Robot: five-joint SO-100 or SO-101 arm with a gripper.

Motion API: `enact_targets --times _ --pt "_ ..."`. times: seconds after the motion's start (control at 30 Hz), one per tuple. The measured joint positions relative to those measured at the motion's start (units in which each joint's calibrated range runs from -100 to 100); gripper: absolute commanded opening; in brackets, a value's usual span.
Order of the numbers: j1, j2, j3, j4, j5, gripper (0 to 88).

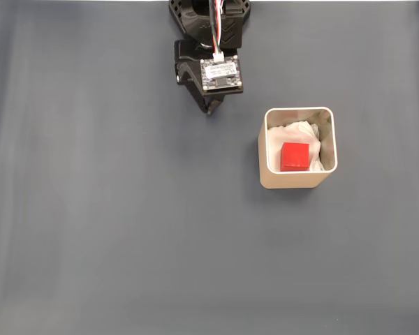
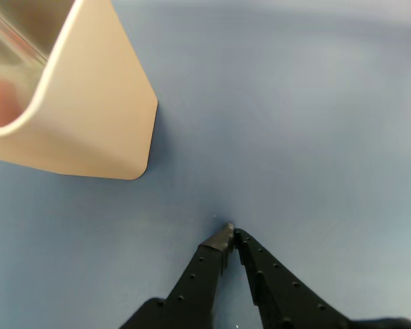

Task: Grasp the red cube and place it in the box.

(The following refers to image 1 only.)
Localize white crumpled cloth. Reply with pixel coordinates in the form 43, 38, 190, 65
267, 120, 326, 172

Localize dark grey mat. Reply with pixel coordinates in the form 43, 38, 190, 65
0, 1, 419, 335

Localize multicoloured camera cable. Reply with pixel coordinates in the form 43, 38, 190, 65
207, 0, 228, 63

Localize beige square box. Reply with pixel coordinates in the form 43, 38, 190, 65
258, 106, 339, 190

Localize red cube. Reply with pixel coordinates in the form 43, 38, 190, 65
280, 142, 310, 172

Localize camera circuit board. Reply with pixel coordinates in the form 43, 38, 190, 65
199, 54, 244, 96

